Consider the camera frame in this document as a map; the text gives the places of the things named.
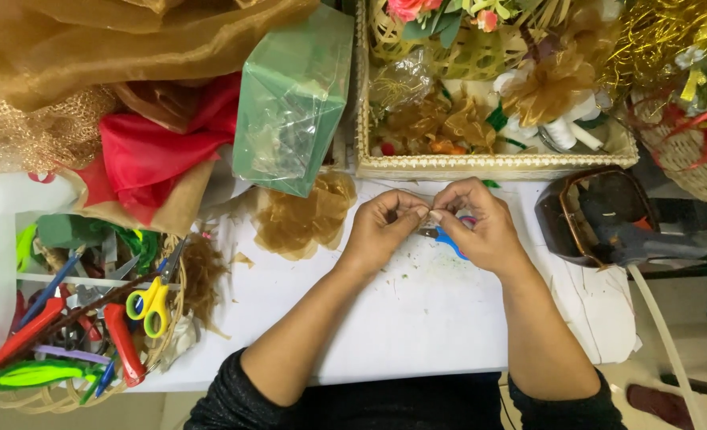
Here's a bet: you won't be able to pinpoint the brown glossy container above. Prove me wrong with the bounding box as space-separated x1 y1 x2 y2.
534 166 662 269

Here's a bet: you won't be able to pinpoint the person's left hand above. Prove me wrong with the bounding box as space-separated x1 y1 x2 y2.
341 189 432 278

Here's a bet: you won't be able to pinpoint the white thread spool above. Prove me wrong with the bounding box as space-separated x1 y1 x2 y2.
543 117 606 152

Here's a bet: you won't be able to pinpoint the red fabric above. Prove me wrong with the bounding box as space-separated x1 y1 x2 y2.
75 73 243 227

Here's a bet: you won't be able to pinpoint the black glue gun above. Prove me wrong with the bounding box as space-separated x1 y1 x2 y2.
577 188 707 268

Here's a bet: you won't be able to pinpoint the gold organza fabric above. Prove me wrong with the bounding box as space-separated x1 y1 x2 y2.
0 0 321 114

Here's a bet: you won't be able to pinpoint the person's right hand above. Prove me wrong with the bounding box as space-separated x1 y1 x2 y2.
430 177 529 277

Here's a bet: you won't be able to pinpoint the blue pen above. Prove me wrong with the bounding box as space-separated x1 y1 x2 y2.
18 250 86 328

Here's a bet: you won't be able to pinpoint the wicker basket of tools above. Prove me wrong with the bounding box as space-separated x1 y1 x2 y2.
0 232 188 416

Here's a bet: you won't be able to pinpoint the pile of gold organza petals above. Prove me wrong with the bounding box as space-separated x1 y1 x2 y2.
252 172 358 262

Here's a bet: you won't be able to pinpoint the wicker basket with red ribbons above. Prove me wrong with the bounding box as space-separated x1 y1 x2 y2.
629 90 707 213

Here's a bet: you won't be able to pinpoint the gold organza bow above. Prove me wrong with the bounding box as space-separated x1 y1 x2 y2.
501 49 597 127

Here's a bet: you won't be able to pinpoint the gold tinsel bundle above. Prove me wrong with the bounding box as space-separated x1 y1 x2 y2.
601 0 707 93

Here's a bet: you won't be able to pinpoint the crumpled clear plastic bag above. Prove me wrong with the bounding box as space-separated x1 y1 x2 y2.
369 50 436 112

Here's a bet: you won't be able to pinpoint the bright green artificial leaf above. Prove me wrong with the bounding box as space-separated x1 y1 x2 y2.
0 358 104 393

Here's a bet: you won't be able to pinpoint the brown fibre tuft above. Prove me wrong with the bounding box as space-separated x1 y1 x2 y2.
179 232 233 340

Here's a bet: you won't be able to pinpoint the green floral foam in plastic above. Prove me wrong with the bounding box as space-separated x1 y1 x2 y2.
232 5 355 198

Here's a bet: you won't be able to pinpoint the red handled cutter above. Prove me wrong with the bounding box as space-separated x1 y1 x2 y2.
0 296 67 373

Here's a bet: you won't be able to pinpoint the woven tray of craft supplies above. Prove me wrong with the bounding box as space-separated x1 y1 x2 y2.
353 0 640 182

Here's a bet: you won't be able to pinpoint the red handled pliers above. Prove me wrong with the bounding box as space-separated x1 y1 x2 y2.
103 303 147 388

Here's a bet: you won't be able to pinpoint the green tinsel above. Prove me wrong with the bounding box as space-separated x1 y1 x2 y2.
107 222 162 274

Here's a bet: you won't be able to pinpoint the silver scissors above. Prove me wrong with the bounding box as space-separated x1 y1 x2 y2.
74 254 143 307

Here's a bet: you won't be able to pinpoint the green foam block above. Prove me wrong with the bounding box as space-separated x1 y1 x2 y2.
35 213 110 250

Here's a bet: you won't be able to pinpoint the small translucent fabric piece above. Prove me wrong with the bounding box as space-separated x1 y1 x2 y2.
417 216 444 240

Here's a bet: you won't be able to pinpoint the gold mesh fabric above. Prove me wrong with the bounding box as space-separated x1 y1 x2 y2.
0 78 118 177

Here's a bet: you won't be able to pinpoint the woven bamboo basket with flowers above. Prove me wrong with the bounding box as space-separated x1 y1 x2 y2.
368 0 533 82

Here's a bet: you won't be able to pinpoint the blue and pink scissors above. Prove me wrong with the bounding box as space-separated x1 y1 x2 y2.
434 215 478 261

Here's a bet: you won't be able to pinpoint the white cable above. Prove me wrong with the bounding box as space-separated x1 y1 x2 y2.
627 264 707 430

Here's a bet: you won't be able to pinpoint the yellow handled scissors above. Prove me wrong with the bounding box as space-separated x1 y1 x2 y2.
125 238 187 340

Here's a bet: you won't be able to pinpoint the dark red sandal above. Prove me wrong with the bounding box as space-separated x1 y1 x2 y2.
626 382 696 430

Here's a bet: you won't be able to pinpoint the person's black top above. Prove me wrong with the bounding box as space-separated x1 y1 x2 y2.
183 348 629 430

